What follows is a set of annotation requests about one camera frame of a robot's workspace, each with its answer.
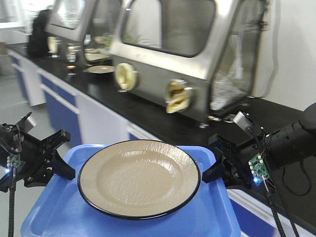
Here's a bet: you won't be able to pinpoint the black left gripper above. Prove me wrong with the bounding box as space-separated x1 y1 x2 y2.
0 123 75 193

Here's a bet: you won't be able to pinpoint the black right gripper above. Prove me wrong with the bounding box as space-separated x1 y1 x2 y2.
202 134 263 190

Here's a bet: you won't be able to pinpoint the blue plastic tray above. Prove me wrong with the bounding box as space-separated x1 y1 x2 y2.
20 144 241 237

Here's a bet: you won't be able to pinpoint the beige plate with black rim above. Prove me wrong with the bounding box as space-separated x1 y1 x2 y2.
78 140 200 220

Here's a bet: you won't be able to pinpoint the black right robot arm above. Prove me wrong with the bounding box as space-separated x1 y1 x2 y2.
202 104 316 189

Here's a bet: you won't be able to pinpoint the green right circuit board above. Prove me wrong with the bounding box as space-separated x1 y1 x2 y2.
248 154 270 186

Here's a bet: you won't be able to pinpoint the green circuit board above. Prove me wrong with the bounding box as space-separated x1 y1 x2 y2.
6 154 21 170
248 154 270 186

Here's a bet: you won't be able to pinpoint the green left circuit board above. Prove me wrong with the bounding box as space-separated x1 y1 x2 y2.
6 154 21 170

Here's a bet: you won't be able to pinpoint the blue white lab cabinets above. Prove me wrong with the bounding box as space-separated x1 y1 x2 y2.
9 47 316 237

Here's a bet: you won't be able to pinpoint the beige plate on counter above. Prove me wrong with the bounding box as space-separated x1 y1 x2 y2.
86 65 115 74

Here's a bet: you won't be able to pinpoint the stainless steel glove box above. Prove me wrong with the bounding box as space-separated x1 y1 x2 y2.
110 0 268 123

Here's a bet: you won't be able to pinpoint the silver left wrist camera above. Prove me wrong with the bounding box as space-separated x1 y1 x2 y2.
17 112 37 132

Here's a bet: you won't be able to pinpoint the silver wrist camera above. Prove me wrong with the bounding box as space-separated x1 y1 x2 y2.
233 111 261 136
17 112 37 132

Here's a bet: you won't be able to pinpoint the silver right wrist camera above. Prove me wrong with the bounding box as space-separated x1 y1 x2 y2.
233 111 261 136

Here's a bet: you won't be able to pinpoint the left braided black cable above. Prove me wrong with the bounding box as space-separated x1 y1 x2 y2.
7 167 17 237

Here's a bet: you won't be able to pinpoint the braided black cable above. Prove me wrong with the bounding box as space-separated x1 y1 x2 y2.
7 167 17 237
261 177 301 237

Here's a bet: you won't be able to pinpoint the right braided black cable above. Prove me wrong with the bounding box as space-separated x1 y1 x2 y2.
261 177 301 237

